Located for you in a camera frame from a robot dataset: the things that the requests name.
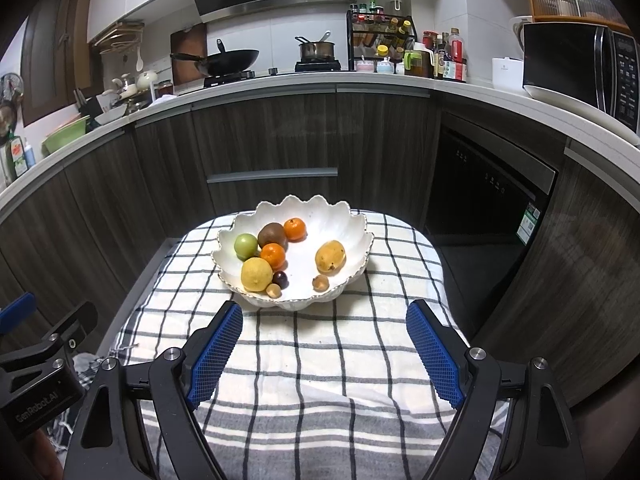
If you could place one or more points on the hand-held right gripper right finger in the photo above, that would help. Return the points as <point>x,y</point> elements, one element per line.
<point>435,355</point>

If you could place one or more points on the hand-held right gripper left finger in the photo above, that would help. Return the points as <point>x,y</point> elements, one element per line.
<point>215,355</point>

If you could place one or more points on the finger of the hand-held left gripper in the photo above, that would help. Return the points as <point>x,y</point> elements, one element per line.
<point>75,325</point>
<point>15,311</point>

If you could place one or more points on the tan longan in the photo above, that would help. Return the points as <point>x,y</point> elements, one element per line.
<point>273,290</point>
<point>320,282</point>

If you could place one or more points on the yellow lemon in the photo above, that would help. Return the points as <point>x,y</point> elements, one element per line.
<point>256,274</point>

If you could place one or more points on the dark purple plum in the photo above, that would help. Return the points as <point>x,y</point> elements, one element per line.
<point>280,279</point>

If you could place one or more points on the green apple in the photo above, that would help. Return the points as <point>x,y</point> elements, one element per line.
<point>246,246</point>

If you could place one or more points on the mandarin orange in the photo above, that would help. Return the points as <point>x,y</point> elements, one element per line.
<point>273,255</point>
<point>295,229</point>

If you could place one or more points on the white scalloped bowl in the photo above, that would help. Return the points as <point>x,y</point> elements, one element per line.
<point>300,262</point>

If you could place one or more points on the brown kiwi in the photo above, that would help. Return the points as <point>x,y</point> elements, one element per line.
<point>270,234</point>

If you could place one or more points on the yellow mango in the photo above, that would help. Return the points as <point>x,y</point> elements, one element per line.
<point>330,256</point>

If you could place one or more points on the person's left forearm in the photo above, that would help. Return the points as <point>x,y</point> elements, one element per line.
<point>47,455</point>

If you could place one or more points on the black white checked cloth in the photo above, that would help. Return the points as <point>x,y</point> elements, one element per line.
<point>325,340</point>

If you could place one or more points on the green dish soap bottle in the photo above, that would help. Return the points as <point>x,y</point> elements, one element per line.
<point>15,157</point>

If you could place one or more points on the white blue bottle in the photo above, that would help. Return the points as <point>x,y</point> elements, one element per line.
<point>30,156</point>

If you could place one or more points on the black built-in dishwasher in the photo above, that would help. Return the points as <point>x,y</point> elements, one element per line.
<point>480,180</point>

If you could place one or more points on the green basin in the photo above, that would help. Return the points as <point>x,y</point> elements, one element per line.
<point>65,136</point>

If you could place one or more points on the white mixing bowl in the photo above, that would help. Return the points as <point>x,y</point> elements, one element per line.
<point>110,116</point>

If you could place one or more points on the black knife block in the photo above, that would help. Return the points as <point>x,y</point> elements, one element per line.
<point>90,105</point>

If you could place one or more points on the dark wood base cabinets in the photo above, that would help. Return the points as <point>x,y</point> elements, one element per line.
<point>300,125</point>

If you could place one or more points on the white teapot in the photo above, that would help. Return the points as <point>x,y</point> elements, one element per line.
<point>147,80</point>

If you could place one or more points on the dark wooden door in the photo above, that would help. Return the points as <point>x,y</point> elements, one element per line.
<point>55,50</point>

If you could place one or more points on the white hanging spoon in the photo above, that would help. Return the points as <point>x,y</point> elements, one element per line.
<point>139,60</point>

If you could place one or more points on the black gas stove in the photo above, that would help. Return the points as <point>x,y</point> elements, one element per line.
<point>225,80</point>

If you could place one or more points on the white plate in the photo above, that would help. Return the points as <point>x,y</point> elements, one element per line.
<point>565,102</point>

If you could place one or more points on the white square box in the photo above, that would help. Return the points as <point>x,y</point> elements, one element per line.
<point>506,75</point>

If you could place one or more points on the green lidded oil pitcher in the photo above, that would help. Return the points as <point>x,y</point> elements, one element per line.
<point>417,64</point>

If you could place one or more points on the blue condiment jar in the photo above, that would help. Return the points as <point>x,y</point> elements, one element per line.
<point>384,67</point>

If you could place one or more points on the wooden hanging rack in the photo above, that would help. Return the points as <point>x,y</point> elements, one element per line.
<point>120,35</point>

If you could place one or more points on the row of sauce bottles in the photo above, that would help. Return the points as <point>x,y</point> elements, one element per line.
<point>447,60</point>

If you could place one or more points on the black wok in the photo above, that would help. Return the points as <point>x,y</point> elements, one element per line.
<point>230,60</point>

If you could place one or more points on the pink condiment jar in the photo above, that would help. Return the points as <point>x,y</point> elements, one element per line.
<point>363,66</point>

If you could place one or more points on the brown cutting board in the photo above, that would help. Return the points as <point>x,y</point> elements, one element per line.
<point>187,42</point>

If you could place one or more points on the steel saucepan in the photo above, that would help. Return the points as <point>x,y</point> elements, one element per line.
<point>316,50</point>

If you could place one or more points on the black microwave oven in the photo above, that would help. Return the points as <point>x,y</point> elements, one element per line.
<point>565,60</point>

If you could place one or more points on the white kettle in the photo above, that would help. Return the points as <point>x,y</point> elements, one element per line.
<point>517,32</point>

